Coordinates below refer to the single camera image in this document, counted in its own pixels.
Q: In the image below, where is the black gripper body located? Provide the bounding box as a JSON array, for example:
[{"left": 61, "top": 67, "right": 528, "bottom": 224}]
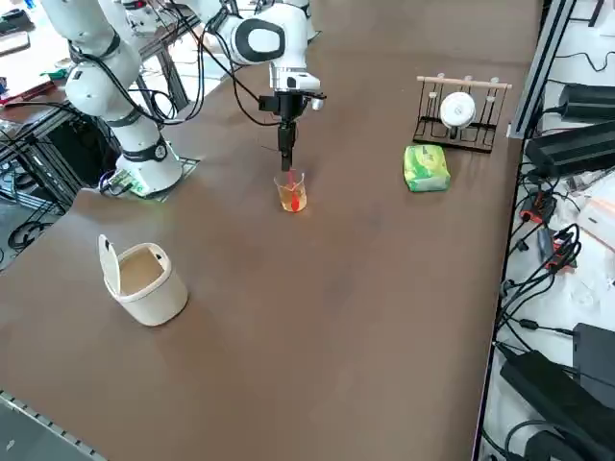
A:
[{"left": 258, "top": 93, "right": 308, "bottom": 126}]

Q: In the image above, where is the thin red stir stick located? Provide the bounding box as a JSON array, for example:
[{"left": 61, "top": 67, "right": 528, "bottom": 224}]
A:
[{"left": 286, "top": 168, "right": 304, "bottom": 212}]

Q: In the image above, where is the glass beaker with orange solution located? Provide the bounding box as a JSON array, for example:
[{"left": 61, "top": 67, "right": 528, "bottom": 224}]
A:
[{"left": 273, "top": 171, "right": 308, "bottom": 214}]

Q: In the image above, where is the green tissue pack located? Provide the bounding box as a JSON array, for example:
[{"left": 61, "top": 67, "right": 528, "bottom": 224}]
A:
[{"left": 402, "top": 144, "right": 452, "bottom": 194}]

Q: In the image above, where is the white device with red button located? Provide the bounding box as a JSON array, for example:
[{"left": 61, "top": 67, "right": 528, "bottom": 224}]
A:
[{"left": 119, "top": 0, "right": 160, "bottom": 37}]

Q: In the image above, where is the cream bin with flip lid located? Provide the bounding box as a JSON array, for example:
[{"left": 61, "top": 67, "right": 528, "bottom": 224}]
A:
[{"left": 98, "top": 233, "right": 189, "bottom": 328}]

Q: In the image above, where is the orange black connector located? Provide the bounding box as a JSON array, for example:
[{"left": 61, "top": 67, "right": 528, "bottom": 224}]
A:
[{"left": 520, "top": 189, "right": 558, "bottom": 225}]

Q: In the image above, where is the long black ribbed power supply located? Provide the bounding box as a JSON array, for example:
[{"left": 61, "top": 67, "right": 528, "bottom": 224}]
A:
[{"left": 524, "top": 120, "right": 615, "bottom": 178}]

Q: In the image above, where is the orange black clamp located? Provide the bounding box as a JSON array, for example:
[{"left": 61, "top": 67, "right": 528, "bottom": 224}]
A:
[{"left": 536, "top": 224, "right": 582, "bottom": 275}]

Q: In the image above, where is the black power brick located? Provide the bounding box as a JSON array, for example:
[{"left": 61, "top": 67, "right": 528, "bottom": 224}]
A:
[{"left": 556, "top": 82, "right": 615, "bottom": 122}]

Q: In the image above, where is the white pink box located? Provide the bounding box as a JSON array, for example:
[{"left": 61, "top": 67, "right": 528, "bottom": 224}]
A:
[{"left": 575, "top": 195, "right": 615, "bottom": 254}]

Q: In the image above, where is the long black adapter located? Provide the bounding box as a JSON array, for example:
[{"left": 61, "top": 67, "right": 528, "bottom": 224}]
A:
[{"left": 499, "top": 349, "right": 615, "bottom": 461}]

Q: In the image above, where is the black box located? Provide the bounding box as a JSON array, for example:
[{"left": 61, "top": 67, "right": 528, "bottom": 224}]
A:
[{"left": 572, "top": 322, "right": 615, "bottom": 409}]

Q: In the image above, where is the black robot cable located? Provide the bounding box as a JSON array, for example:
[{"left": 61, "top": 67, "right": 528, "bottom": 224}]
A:
[{"left": 204, "top": 28, "right": 284, "bottom": 129}]

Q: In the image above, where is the black metal table frame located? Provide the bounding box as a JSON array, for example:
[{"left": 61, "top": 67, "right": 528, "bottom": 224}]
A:
[{"left": 129, "top": 13, "right": 203, "bottom": 121}]

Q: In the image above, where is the black metal frame cart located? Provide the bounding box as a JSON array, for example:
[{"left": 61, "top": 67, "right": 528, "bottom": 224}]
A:
[{"left": 0, "top": 103, "right": 124, "bottom": 217}]

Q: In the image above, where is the aluminium profile post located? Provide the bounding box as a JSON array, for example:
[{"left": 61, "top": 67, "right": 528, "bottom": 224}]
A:
[{"left": 504, "top": 0, "right": 578, "bottom": 140}]

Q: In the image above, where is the black cable coil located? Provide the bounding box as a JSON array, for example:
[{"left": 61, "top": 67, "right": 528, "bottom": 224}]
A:
[{"left": 8, "top": 219, "right": 52, "bottom": 252}]

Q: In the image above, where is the black cable with ferrite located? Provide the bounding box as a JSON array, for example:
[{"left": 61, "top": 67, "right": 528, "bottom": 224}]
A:
[{"left": 494, "top": 314, "right": 576, "bottom": 337}]

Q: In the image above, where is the thin black cable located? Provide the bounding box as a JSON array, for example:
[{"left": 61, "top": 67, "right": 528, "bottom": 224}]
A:
[{"left": 559, "top": 47, "right": 615, "bottom": 74}]

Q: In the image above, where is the aluminium rail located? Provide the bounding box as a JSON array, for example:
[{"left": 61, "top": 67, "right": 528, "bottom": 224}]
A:
[{"left": 0, "top": 388, "right": 110, "bottom": 461}]

